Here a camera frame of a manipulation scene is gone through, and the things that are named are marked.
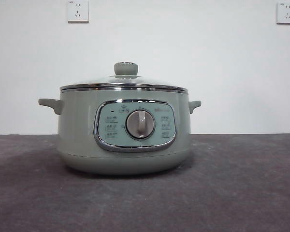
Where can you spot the glass lid with green knob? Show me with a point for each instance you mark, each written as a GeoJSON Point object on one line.
{"type": "Point", "coordinates": [125, 70]}

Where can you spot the pale green electric pot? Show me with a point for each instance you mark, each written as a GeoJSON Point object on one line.
{"type": "Point", "coordinates": [82, 135]}

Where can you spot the white wall socket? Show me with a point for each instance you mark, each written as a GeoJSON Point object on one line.
{"type": "Point", "coordinates": [286, 13]}
{"type": "Point", "coordinates": [78, 12]}

